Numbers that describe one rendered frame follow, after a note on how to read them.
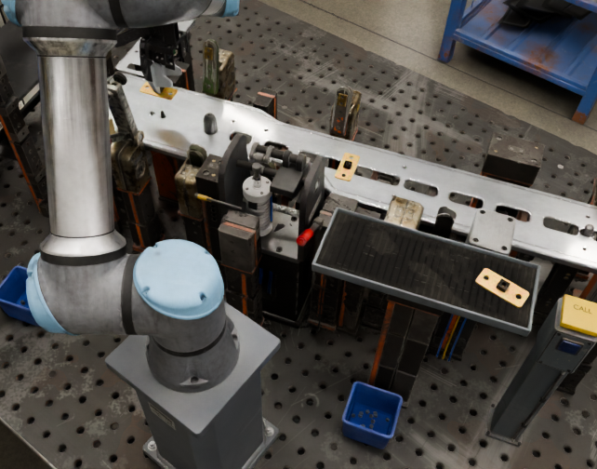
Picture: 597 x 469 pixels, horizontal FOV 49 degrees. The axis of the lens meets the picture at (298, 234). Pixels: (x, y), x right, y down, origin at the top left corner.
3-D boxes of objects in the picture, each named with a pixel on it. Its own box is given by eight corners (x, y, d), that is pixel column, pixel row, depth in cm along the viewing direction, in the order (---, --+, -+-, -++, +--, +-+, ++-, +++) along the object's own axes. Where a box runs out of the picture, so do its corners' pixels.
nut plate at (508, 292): (529, 294, 109) (532, 289, 108) (519, 309, 107) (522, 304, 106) (484, 268, 112) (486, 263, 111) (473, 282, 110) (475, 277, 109)
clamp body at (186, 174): (232, 260, 169) (222, 155, 140) (213, 295, 162) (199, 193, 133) (199, 249, 170) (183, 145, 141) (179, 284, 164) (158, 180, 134)
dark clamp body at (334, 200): (354, 297, 162) (372, 194, 133) (338, 341, 155) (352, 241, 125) (313, 284, 165) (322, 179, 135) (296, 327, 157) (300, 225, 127)
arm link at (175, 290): (223, 355, 96) (217, 304, 85) (131, 353, 95) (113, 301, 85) (230, 286, 103) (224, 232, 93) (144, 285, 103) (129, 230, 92)
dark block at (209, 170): (240, 277, 165) (232, 158, 132) (229, 300, 161) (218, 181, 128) (222, 272, 166) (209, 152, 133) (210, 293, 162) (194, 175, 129)
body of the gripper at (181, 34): (174, 73, 140) (167, 24, 131) (139, 64, 142) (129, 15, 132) (190, 54, 145) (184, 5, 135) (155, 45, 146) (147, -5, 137)
